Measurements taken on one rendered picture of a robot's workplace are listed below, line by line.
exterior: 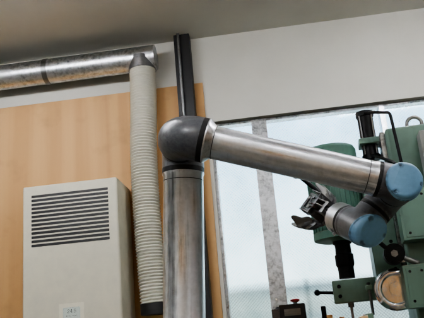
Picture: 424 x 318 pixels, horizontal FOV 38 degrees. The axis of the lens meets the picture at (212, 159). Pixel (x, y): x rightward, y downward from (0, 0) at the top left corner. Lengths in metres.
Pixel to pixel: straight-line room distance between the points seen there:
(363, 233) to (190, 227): 0.44
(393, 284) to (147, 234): 1.71
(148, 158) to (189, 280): 1.88
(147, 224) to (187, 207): 1.70
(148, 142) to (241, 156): 1.96
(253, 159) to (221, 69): 2.23
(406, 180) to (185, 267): 0.59
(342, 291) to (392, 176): 0.59
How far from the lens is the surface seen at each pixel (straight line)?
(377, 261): 1.98
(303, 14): 3.72
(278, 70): 3.69
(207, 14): 3.59
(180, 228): 1.61
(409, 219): 1.88
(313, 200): 1.81
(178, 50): 3.70
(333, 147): 2.03
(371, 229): 1.63
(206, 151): 1.52
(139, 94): 3.56
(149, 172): 3.39
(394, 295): 1.91
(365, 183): 1.53
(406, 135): 2.03
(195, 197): 1.63
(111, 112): 3.74
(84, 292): 3.25
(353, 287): 2.00
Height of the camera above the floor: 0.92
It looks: 17 degrees up
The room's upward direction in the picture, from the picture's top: 5 degrees counter-clockwise
